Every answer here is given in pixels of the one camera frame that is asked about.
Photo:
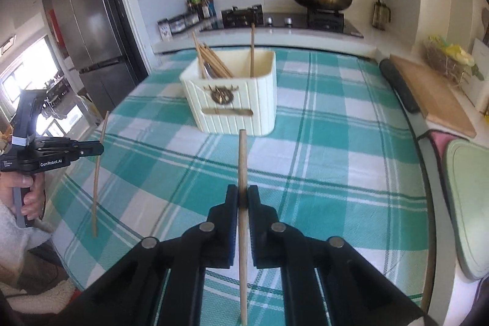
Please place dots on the grey refrigerator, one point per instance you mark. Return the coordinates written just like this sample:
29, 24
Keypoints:
101, 44

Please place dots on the black gas stove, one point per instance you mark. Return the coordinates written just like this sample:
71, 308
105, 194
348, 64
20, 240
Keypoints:
334, 22

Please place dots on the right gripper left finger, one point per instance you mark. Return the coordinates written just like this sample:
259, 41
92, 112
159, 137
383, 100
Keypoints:
160, 282

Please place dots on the teal plaid tablecloth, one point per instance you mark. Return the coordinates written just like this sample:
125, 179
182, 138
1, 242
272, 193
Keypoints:
340, 161

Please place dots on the dark glass pitcher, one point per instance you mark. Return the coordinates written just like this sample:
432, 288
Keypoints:
381, 15

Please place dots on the sauce bottles group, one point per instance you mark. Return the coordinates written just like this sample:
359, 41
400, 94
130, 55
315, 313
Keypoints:
204, 9

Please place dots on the black wrist rest pad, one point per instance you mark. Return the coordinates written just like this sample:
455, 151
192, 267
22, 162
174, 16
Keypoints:
396, 81

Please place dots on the cream utensil holder box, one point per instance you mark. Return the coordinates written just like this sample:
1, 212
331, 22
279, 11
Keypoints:
225, 106

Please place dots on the brown wooden chopstick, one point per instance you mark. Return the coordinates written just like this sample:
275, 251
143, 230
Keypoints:
206, 54
94, 222
252, 51
243, 224

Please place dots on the green plastic cutting board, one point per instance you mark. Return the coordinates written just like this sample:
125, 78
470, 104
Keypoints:
465, 168

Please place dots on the silver spoon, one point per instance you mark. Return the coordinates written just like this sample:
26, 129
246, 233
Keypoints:
209, 71

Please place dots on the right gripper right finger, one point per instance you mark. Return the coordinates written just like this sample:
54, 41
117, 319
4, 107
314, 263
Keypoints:
325, 282

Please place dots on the person left hand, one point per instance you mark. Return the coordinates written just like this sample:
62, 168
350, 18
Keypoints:
35, 198

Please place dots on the wooden cutting board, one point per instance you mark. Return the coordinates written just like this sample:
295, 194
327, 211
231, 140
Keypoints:
436, 101

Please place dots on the wire basket with vegetables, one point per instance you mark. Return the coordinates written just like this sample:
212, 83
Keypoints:
451, 61

